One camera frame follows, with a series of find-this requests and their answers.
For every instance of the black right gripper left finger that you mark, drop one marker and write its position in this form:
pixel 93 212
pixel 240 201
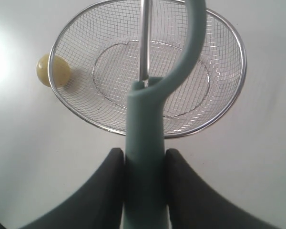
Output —
pixel 97 204

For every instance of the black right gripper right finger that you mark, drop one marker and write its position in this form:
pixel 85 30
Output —
pixel 193 204

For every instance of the oval metal wire mesh basket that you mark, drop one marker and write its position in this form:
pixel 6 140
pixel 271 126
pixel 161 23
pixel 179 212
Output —
pixel 101 46

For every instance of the teal handled vegetable peeler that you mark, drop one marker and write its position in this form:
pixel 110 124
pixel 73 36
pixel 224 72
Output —
pixel 145 203

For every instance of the yellow lemon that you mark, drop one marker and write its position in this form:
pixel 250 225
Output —
pixel 61 71

